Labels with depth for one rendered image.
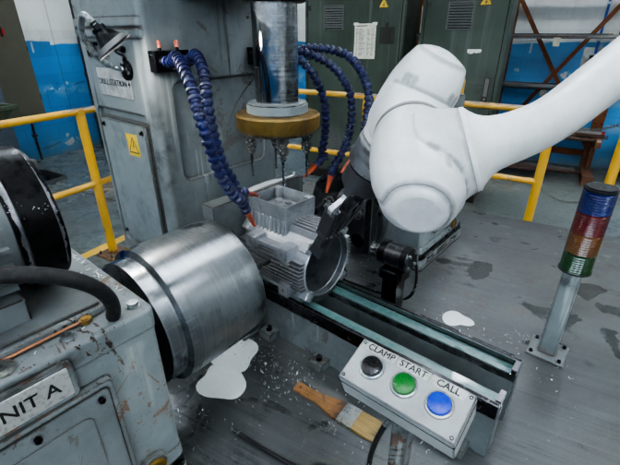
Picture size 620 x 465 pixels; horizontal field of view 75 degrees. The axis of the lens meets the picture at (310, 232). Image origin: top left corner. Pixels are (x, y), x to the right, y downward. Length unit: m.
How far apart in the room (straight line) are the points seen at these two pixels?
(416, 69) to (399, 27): 3.52
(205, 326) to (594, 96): 0.60
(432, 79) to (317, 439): 0.65
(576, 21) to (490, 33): 2.01
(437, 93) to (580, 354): 0.80
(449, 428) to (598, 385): 0.61
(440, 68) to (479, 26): 3.37
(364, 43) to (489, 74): 1.15
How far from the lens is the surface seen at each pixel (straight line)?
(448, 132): 0.48
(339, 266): 1.00
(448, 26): 3.99
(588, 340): 1.25
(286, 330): 1.03
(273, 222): 0.92
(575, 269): 1.01
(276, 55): 0.85
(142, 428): 0.71
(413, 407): 0.58
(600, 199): 0.96
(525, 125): 0.51
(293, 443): 0.86
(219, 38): 1.03
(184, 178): 1.00
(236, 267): 0.72
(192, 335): 0.68
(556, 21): 5.82
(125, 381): 0.64
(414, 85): 0.59
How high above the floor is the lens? 1.49
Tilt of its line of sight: 26 degrees down
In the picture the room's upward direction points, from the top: straight up
